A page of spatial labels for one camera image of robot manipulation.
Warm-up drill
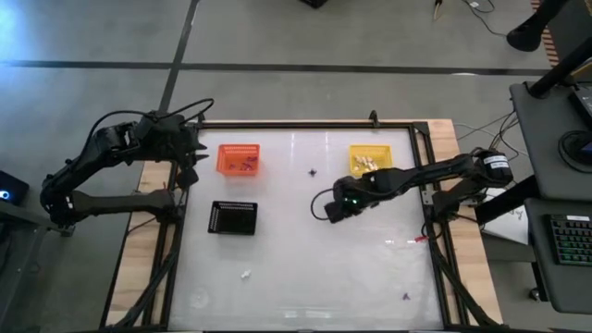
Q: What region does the black right camera cable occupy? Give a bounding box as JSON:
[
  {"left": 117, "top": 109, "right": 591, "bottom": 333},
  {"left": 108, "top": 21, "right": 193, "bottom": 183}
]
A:
[{"left": 310, "top": 188, "right": 337, "bottom": 222}]

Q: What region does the black laptop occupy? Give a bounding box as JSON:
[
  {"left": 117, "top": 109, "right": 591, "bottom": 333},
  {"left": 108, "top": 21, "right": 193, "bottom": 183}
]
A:
[{"left": 569, "top": 85, "right": 592, "bottom": 119}]

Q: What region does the wooden slatted panel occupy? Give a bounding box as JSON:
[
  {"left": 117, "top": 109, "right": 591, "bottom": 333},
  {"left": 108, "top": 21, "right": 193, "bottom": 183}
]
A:
[{"left": 530, "top": 0, "right": 561, "bottom": 68}]

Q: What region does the black camera cable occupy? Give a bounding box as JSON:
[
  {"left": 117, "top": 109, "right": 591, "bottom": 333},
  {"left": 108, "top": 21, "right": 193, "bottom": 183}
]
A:
[
  {"left": 310, "top": 188, "right": 337, "bottom": 222},
  {"left": 86, "top": 97, "right": 216, "bottom": 144}
]

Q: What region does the yellow plastic basket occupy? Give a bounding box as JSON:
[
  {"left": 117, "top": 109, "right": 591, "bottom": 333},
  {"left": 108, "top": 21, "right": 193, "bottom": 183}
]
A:
[{"left": 349, "top": 143, "right": 394, "bottom": 179}]

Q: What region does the grey side desk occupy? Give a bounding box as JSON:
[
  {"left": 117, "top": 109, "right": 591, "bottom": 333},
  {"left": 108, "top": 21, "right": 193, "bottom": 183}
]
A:
[
  {"left": 508, "top": 80, "right": 592, "bottom": 201},
  {"left": 524, "top": 197, "right": 592, "bottom": 315}
]

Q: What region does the orange plastic basket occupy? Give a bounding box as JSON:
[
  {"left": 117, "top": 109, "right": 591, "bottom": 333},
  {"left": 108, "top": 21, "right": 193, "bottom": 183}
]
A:
[{"left": 216, "top": 142, "right": 262, "bottom": 177}]

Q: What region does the black plastic basket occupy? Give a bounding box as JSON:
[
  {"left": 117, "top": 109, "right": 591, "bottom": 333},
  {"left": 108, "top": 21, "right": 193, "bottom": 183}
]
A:
[{"left": 206, "top": 201, "right": 259, "bottom": 236}]

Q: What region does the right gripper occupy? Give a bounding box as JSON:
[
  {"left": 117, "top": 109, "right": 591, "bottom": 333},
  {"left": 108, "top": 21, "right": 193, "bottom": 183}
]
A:
[{"left": 323, "top": 174, "right": 376, "bottom": 225}]

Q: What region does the backlit black keyboard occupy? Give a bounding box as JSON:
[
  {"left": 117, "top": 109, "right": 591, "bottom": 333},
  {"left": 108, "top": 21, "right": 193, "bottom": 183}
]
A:
[{"left": 549, "top": 213, "right": 592, "bottom": 267}]

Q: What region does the black round desk device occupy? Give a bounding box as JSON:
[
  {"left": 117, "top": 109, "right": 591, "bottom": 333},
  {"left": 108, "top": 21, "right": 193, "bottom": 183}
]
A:
[{"left": 557, "top": 129, "right": 592, "bottom": 163}]

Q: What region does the white paper sheet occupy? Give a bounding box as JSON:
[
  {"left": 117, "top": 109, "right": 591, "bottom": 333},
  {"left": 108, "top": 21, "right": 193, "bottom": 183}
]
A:
[{"left": 480, "top": 187, "right": 531, "bottom": 246}]

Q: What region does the black left camera cable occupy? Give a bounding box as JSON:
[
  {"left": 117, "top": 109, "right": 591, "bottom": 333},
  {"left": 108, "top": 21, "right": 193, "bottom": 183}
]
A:
[{"left": 86, "top": 97, "right": 216, "bottom": 144}]

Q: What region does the black box with blue light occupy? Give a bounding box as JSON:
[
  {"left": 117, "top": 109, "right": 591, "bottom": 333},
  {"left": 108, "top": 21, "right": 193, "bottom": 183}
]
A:
[{"left": 0, "top": 169, "right": 31, "bottom": 207}]

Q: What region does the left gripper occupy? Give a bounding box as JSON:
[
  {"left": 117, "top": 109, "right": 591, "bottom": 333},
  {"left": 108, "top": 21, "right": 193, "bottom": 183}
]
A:
[{"left": 134, "top": 110, "right": 211, "bottom": 190}]

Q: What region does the dark grey metal stand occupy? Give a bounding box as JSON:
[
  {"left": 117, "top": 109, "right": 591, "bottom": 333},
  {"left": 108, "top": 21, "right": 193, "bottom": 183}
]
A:
[{"left": 0, "top": 201, "right": 77, "bottom": 333}]

